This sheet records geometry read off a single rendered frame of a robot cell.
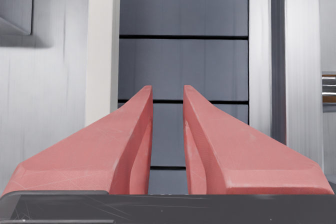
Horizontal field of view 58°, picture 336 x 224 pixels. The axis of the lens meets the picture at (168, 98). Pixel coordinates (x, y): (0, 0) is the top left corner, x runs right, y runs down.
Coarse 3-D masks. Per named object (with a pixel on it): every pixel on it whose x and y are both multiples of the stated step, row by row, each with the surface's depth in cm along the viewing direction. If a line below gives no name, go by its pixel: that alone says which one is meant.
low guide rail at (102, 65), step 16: (96, 0) 15; (112, 0) 15; (96, 16) 14; (112, 16) 15; (96, 32) 14; (112, 32) 15; (96, 48) 14; (112, 48) 15; (96, 64) 14; (112, 64) 15; (96, 80) 14; (112, 80) 15; (96, 96) 14; (112, 96) 15; (96, 112) 14
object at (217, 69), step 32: (128, 0) 18; (160, 0) 18; (192, 0) 18; (224, 0) 18; (128, 32) 18; (160, 32) 18; (192, 32) 18; (224, 32) 18; (128, 64) 18; (160, 64) 18; (192, 64) 18; (224, 64) 18; (128, 96) 18; (160, 96) 18; (224, 96) 18; (160, 128) 18; (160, 160) 18; (160, 192) 17
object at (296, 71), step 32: (288, 0) 10; (288, 32) 10; (320, 32) 10; (288, 64) 10; (320, 64) 10; (288, 96) 9; (320, 96) 9; (288, 128) 9; (320, 128) 9; (320, 160) 9
